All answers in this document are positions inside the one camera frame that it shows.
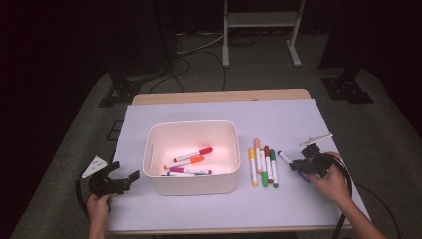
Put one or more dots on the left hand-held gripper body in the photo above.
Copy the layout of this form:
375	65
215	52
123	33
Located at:
105	186

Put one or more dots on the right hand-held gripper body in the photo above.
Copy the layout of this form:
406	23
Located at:
316	162

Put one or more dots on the purple marker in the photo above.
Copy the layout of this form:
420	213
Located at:
284	157

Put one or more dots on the dark green marker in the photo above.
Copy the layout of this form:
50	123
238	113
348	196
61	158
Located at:
272	155

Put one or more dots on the black marker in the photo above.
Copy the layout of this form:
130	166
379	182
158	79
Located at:
164	175

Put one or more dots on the brown marker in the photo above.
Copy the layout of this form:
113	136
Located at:
267	151

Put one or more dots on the light green marker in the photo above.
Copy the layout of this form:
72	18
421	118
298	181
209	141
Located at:
264	179

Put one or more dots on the magenta marker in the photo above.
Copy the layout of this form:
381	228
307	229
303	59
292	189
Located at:
177	170

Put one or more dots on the blue marker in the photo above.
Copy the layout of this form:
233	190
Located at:
182	174

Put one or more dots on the white plastic storage bin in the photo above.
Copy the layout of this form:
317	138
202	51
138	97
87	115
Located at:
192	186

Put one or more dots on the orange marker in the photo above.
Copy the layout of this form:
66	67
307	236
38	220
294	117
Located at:
196	160

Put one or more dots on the red marker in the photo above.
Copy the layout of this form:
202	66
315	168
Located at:
205	151

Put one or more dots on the person's left hand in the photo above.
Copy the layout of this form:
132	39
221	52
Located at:
98	208

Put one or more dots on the person's right hand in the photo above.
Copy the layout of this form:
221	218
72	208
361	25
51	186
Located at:
335	182

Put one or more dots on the peach marker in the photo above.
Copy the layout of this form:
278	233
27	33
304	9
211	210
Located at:
257	156

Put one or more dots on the yellow marker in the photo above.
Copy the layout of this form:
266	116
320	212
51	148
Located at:
253	167

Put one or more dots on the white table sheet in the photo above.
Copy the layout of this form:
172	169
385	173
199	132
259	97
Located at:
199	212

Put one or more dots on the black stand base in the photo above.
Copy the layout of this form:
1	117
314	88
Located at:
346	89
122	91

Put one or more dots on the wooden table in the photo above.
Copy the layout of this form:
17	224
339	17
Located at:
215	96

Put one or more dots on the white metal stand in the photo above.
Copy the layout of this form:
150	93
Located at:
262	19

